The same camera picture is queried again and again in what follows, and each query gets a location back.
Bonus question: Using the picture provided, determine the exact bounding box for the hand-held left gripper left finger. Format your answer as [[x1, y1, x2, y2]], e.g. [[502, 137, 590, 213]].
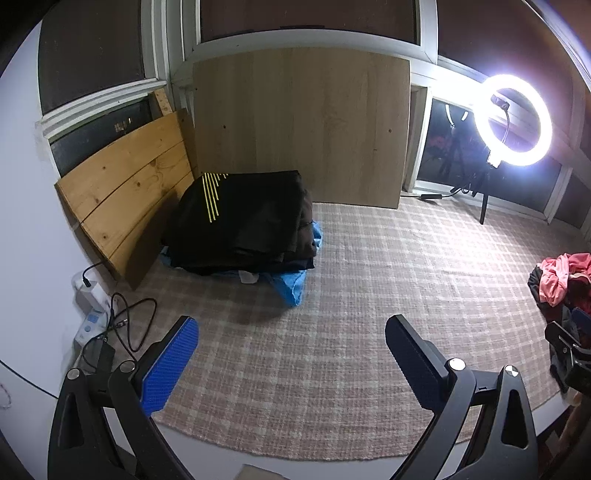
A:
[[46, 315, 200, 480]]

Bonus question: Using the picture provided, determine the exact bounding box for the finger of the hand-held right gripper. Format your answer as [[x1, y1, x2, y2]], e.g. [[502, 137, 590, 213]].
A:
[[545, 322, 586, 357]]

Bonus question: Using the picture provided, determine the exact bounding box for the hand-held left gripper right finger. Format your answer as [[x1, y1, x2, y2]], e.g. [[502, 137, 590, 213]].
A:
[[385, 315, 539, 480]]

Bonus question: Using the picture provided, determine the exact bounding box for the pink garment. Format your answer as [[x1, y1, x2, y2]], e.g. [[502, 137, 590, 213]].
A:
[[537, 253, 574, 306]]

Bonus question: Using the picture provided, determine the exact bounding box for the black charger brick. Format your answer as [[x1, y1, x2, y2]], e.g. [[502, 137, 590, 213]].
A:
[[82, 338, 117, 372]]

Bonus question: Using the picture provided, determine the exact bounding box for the white power strip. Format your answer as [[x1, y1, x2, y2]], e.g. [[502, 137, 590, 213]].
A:
[[74, 308, 114, 348]]

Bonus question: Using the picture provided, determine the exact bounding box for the plaid woven rug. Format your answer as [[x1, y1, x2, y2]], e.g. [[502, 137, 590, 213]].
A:
[[108, 198, 591, 462]]

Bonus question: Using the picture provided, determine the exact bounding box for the white charger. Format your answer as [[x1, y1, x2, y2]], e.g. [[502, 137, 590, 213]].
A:
[[71, 271, 101, 308]]

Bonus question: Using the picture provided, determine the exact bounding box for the light blue garment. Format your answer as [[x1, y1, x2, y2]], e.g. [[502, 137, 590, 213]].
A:
[[159, 220, 325, 309]]

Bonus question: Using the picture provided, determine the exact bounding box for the navy garment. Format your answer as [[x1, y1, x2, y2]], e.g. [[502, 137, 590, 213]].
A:
[[182, 255, 315, 277]]

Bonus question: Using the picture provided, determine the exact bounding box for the black tripod stand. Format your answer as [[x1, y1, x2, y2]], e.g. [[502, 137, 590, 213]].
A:
[[450, 157, 498, 225]]

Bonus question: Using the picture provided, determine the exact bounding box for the brown garment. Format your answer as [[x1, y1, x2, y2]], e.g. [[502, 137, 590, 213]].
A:
[[295, 189, 320, 258]]

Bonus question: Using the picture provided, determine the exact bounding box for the pine plank panel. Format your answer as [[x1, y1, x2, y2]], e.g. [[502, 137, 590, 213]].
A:
[[54, 110, 200, 291]]

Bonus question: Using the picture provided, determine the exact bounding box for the black phone holder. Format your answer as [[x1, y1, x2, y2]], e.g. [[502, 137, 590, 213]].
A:
[[490, 93, 512, 153]]

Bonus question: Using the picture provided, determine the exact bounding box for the large light wood board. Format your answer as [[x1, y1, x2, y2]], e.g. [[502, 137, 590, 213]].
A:
[[191, 47, 411, 210]]

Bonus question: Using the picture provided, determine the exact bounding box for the black cable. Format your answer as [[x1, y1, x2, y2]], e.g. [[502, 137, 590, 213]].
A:
[[104, 295, 158, 352]]

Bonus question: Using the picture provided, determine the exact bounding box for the ring light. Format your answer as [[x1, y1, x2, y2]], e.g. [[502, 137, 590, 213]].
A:
[[472, 74, 553, 168]]

